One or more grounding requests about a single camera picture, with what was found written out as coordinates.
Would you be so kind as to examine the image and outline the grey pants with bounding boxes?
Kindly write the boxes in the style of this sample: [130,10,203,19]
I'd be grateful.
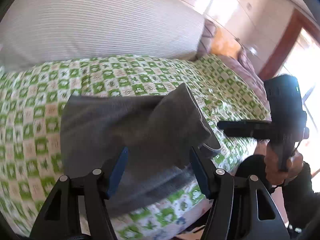
[60,84,221,218]

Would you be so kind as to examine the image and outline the right forearm black sleeve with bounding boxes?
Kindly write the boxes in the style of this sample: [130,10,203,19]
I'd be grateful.
[282,162,319,229]

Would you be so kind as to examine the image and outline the right hand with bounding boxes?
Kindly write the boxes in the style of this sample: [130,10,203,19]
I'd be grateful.
[254,141,304,186]

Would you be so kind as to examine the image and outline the orange pillow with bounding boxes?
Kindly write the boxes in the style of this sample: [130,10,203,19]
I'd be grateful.
[210,27,241,59]

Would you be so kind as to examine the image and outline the pink striped blanket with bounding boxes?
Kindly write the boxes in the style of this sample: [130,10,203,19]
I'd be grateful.
[194,19,270,110]

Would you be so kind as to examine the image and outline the green patterned bed sheet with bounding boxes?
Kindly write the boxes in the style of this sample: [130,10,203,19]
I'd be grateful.
[1,54,269,236]

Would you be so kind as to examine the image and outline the white striped headboard cushion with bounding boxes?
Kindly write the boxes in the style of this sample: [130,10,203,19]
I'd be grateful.
[1,0,204,71]

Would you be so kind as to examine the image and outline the wooden door frame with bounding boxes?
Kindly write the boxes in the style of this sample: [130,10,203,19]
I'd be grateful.
[258,9,319,81]

